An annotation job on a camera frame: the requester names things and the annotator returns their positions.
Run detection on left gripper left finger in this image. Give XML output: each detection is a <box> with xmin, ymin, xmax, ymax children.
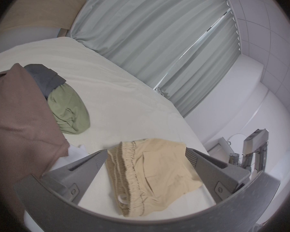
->
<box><xmin>42</xmin><ymin>149</ymin><xmax>109</xmax><ymax>203</ymax></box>

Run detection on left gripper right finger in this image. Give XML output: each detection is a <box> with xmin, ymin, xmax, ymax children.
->
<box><xmin>185</xmin><ymin>147</ymin><xmax>251</xmax><ymax>205</ymax></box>

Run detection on beige shorts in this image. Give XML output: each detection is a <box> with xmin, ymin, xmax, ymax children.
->
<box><xmin>106</xmin><ymin>138</ymin><xmax>203</xmax><ymax>217</ymax></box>

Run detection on bed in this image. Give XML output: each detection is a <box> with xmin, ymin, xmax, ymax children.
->
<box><xmin>0</xmin><ymin>0</ymin><xmax>217</xmax><ymax>227</ymax></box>

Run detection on white garment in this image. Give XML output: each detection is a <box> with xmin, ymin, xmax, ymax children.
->
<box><xmin>48</xmin><ymin>145</ymin><xmax>90</xmax><ymax>172</ymax></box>

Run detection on green garment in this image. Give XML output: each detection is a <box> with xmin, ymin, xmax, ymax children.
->
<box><xmin>47</xmin><ymin>85</ymin><xmax>91</xmax><ymax>135</ymax></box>

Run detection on brown garment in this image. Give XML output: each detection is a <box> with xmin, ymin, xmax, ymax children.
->
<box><xmin>0</xmin><ymin>63</ymin><xmax>70</xmax><ymax>223</ymax></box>

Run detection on pale green curtain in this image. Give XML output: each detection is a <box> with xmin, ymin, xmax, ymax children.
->
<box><xmin>68</xmin><ymin>0</ymin><xmax>232</xmax><ymax>91</ymax></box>
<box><xmin>157</xmin><ymin>9</ymin><xmax>241</xmax><ymax>118</ymax></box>

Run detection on black garment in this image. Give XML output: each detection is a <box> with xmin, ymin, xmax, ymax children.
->
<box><xmin>24</xmin><ymin>64</ymin><xmax>67</xmax><ymax>100</ymax></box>

